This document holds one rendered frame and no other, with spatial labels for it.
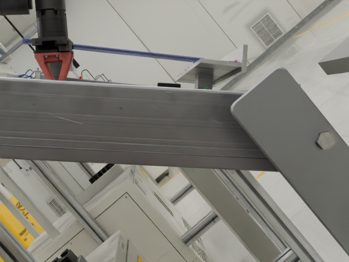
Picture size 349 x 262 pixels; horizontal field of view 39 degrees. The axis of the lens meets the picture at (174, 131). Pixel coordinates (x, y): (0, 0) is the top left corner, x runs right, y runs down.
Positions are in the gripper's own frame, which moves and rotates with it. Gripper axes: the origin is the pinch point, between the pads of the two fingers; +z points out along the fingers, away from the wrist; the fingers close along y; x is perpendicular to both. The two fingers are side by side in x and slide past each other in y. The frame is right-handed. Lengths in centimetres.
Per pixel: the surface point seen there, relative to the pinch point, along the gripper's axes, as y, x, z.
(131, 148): 60, 15, 7
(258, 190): -10.0, 41.2, 25.4
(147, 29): -749, 42, -118
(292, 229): -10, 48, 35
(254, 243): -27, 43, 43
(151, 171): -440, 26, 81
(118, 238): -3.1, 9.4, 31.7
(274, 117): 64, 25, 6
